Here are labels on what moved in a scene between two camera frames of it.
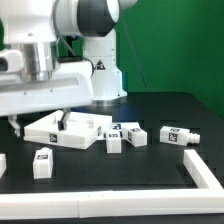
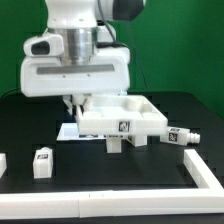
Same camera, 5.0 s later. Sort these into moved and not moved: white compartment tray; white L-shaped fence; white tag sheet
Moved: white compartment tray; white tag sheet
Not moved: white L-shaped fence
